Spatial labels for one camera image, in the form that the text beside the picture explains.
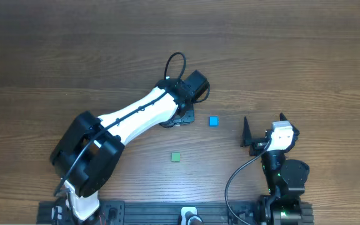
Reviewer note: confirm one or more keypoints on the green cube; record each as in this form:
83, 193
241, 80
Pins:
175, 157

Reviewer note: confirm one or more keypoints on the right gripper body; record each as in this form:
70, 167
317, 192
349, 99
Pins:
259, 146

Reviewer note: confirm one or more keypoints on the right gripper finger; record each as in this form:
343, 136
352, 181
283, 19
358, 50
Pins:
246, 134
283, 117

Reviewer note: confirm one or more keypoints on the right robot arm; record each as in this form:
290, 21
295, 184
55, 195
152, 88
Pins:
281, 175

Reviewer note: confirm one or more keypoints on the blue cube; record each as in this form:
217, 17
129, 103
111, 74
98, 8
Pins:
213, 121

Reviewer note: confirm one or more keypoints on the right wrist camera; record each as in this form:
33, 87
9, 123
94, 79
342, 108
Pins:
281, 136

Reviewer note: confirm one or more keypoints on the mounting rail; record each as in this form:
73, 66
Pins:
155, 214

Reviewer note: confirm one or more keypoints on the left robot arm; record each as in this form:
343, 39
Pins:
142, 115

